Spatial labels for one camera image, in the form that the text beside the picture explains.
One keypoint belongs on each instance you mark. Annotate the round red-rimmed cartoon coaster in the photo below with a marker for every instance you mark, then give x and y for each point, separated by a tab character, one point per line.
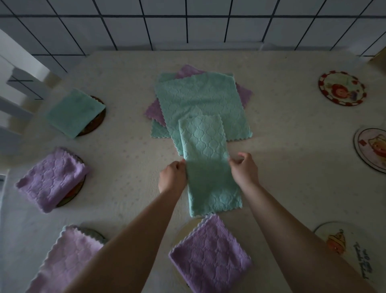
342	88

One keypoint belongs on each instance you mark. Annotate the teal unfolded microfibre cloth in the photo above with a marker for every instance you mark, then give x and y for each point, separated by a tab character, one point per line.
158	129
205	93

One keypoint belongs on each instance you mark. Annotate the person's left hand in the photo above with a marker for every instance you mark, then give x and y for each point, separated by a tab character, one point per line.
170	181

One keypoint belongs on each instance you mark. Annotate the teal folded square cloth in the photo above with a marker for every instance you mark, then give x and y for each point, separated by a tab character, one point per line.
74	113

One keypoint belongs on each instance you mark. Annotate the person's right hand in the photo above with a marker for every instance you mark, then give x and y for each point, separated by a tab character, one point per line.
247	172

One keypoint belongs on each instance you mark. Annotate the white wooden chair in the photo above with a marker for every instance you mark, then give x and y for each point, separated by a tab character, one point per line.
18	99

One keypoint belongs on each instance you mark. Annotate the round grey coaster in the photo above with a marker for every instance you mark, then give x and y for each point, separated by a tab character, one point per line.
93	234

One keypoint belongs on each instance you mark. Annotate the person's right thumb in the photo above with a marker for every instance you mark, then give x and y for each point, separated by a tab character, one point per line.
234	163

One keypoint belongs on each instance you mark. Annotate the purple unfolded microfibre cloth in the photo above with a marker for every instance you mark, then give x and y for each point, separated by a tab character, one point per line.
244	93

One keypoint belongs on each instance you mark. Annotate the cream dotted tablecloth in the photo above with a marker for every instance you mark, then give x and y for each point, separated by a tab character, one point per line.
286	135

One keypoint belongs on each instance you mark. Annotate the round dark brown coaster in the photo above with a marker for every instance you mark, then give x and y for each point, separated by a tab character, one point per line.
96	122

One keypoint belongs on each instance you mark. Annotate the purple folded square cloth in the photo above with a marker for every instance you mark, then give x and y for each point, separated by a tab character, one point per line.
66	262
211	256
51	179

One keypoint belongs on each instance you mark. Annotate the person's right forearm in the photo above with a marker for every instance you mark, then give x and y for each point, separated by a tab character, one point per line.
295	241

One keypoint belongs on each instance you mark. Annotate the person's left fingers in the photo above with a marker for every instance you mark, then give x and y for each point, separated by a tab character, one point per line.
182	167

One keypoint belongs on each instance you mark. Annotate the round dark cartoon coaster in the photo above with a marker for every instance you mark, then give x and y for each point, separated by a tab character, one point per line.
72	193

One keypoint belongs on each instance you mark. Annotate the person's left forearm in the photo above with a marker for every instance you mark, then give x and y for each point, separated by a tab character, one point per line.
132	241

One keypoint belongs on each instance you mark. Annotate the round white cartoon coaster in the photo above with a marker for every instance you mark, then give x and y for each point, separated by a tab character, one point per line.
372	149

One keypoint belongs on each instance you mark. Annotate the teal half-folded microfibre cloth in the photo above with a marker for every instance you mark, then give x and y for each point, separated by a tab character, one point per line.
208	157

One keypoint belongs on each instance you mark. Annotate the round white coaster with writing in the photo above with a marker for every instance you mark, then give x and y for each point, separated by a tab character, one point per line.
352	244

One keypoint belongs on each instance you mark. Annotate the brown wooden furniture edge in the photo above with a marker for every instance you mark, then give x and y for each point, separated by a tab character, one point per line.
379	59

